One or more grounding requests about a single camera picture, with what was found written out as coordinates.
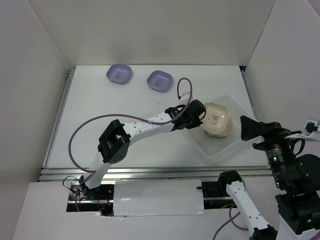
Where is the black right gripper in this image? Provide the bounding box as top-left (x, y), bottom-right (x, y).
top-left (239, 112), bottom-right (304, 186)

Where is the cream panda plate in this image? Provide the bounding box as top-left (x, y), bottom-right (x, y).
top-left (200, 102), bottom-right (230, 135)
top-left (204, 120), bottom-right (234, 139)

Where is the purple panda plate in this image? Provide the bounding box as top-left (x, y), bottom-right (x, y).
top-left (106, 63), bottom-right (132, 85)
top-left (146, 70), bottom-right (173, 92)

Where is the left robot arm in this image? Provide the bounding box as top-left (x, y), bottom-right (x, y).
top-left (79, 99), bottom-right (206, 200)

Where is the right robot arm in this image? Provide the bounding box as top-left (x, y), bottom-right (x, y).
top-left (217, 115), bottom-right (320, 240)

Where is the white perforated plastic bin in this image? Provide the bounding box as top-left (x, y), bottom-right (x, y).
top-left (188, 94), bottom-right (250, 158)

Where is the white foam cover panel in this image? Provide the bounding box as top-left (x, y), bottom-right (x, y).
top-left (113, 179), bottom-right (205, 217)

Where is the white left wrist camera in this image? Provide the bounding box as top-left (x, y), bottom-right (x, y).
top-left (179, 91), bottom-right (193, 105)

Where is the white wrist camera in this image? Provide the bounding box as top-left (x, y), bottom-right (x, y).
top-left (179, 91), bottom-right (193, 105)
top-left (285, 119), bottom-right (320, 142)

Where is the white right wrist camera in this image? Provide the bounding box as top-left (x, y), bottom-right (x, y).
top-left (285, 119), bottom-right (320, 142)

